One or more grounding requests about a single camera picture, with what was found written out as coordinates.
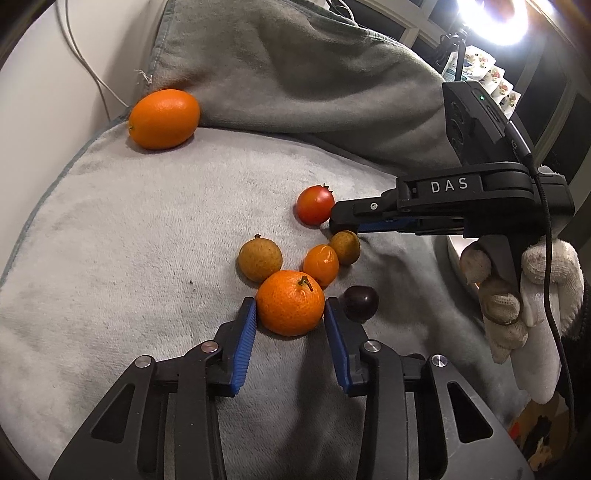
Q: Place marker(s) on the bright ring lamp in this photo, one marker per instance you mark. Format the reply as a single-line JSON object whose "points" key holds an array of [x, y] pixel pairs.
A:
{"points": [[499, 23]]}

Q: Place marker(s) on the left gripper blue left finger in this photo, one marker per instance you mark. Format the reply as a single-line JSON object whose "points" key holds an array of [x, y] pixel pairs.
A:
{"points": [[235, 340]]}

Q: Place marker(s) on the right white gloved hand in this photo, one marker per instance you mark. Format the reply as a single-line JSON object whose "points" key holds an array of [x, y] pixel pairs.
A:
{"points": [[515, 320]]}

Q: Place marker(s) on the mandarin with stem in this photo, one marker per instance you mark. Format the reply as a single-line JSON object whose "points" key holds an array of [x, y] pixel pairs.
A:
{"points": [[290, 303]]}

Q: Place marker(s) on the large orange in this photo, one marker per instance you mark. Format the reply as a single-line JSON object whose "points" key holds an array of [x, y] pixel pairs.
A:
{"points": [[163, 119]]}

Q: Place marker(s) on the small orange kumquat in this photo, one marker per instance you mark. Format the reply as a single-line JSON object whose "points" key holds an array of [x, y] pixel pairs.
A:
{"points": [[322, 263]]}

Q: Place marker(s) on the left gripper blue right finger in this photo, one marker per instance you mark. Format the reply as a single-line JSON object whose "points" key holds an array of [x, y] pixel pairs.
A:
{"points": [[346, 338]]}

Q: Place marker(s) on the red cherry tomato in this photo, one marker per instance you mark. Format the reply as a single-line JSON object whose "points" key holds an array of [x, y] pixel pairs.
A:
{"points": [[314, 205]]}

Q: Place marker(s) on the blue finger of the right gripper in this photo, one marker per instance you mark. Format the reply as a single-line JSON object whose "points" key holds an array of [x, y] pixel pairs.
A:
{"points": [[345, 212], [392, 226]]}

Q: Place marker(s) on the black tripod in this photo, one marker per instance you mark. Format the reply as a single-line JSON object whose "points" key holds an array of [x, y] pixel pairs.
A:
{"points": [[451, 43]]}

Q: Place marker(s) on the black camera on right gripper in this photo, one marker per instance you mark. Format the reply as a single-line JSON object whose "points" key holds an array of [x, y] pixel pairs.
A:
{"points": [[475, 124]]}

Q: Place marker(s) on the floral tissue packs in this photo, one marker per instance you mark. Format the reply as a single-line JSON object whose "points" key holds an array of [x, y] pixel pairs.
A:
{"points": [[482, 67]]}

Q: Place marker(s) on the floral white plate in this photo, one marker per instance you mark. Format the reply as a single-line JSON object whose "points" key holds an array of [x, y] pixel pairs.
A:
{"points": [[456, 244]]}

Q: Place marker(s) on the brown longan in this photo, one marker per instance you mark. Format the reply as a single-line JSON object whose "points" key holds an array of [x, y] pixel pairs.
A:
{"points": [[347, 246], [259, 258]]}

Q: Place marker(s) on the grey fleece blanket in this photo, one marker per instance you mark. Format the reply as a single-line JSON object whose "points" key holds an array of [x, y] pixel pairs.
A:
{"points": [[131, 254]]}

